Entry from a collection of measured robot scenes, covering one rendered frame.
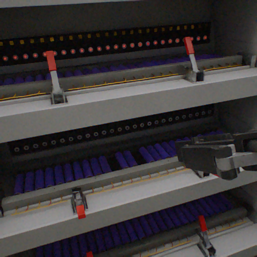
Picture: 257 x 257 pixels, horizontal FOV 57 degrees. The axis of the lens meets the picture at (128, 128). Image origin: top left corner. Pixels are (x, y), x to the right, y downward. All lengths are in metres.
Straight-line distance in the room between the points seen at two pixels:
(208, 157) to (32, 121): 0.29
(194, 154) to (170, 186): 0.27
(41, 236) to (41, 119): 0.21
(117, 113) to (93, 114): 0.04
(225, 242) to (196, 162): 0.45
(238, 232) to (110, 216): 0.36
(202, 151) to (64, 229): 0.32
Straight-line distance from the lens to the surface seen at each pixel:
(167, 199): 0.51
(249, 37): 0.66
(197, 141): 0.30
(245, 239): 0.71
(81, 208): 0.43
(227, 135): 0.33
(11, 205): 0.51
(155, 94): 0.44
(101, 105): 0.42
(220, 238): 0.69
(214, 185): 0.56
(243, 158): 0.20
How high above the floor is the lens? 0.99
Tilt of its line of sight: 12 degrees down
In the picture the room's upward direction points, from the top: 8 degrees counter-clockwise
